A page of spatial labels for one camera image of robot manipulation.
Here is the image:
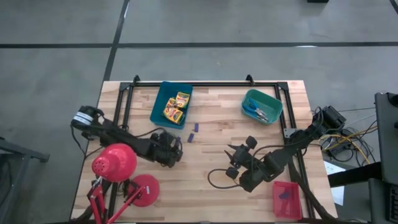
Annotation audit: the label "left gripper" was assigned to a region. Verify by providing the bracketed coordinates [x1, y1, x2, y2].
[150, 130, 185, 169]

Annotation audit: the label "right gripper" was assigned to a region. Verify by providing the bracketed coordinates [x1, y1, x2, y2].
[224, 136, 259, 180]

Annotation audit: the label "yellow green crayon box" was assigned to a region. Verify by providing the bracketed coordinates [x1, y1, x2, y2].
[164, 97, 178, 115]
[175, 91, 191, 110]
[162, 106, 185, 126]

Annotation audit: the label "blue-handled pliers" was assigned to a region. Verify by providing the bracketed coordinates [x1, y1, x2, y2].
[248, 98, 269, 118]
[243, 105, 267, 123]

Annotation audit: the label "green plastic bin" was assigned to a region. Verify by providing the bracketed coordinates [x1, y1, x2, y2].
[241, 89, 284, 125]

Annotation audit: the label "blue plastic bin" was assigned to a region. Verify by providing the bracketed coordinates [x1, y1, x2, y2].
[149, 81, 193, 130]

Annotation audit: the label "red desk lamp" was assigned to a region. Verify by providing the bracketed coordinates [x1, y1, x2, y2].
[86, 142, 161, 224]

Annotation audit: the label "red mesh tray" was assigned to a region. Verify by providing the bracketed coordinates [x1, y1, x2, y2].
[272, 180, 303, 220]

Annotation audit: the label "white paper sheet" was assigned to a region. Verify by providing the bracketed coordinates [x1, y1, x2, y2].
[323, 161, 346, 207]

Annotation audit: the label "black floor beam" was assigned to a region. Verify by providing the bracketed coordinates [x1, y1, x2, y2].
[327, 161, 383, 188]

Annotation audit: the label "black equipment cart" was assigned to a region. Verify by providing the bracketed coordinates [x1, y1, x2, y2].
[368, 91, 398, 224]

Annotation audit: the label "grey metal stand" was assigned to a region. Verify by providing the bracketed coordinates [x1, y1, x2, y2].
[0, 136, 50, 224]

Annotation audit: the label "black right camera cable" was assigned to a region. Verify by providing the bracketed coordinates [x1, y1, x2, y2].
[207, 168, 249, 190]

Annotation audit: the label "black aluminium table frame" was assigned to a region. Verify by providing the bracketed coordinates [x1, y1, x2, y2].
[105, 74, 315, 223]

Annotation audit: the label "black sleeved cable bundle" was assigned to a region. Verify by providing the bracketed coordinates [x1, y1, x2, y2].
[284, 146, 338, 224]

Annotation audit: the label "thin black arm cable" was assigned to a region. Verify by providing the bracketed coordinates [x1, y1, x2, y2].
[70, 124, 88, 158]

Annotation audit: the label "tangle of floor cables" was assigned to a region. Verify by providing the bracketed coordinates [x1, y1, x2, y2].
[320, 107, 379, 166]

